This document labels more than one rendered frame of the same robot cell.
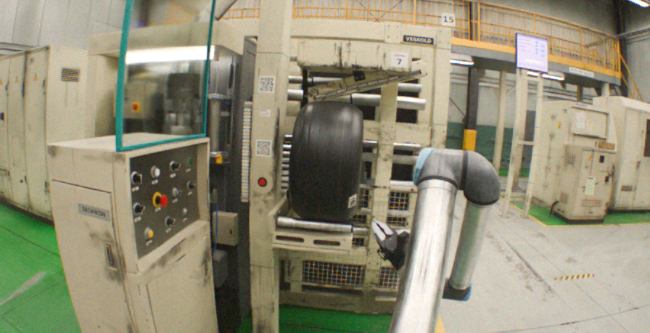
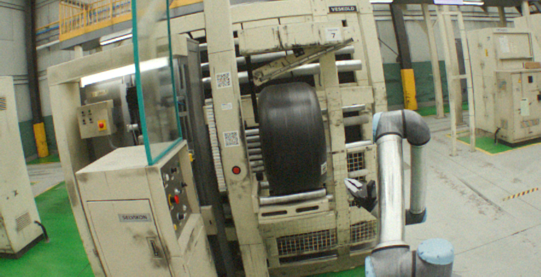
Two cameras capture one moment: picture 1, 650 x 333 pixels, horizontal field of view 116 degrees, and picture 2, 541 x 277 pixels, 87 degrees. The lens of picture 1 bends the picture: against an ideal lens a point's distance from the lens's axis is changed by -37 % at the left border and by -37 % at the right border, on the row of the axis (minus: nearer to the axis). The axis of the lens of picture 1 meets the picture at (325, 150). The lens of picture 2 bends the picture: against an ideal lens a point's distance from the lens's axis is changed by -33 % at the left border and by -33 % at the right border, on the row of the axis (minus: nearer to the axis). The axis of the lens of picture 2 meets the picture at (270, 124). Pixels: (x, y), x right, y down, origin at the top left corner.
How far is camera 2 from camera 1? 64 cm
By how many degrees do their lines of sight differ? 4
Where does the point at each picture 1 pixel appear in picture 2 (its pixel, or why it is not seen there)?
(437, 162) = (386, 122)
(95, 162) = (130, 178)
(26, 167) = not seen: outside the picture
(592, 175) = (524, 96)
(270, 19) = (216, 22)
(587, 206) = (526, 127)
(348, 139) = (311, 116)
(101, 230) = (144, 230)
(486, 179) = (419, 127)
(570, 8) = not seen: outside the picture
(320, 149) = (290, 130)
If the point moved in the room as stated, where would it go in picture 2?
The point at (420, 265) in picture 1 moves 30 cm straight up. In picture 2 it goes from (388, 192) to (384, 108)
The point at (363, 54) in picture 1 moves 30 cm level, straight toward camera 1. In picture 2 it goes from (300, 33) to (304, 28)
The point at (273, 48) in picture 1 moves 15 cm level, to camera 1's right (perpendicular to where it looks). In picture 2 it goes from (223, 47) to (253, 43)
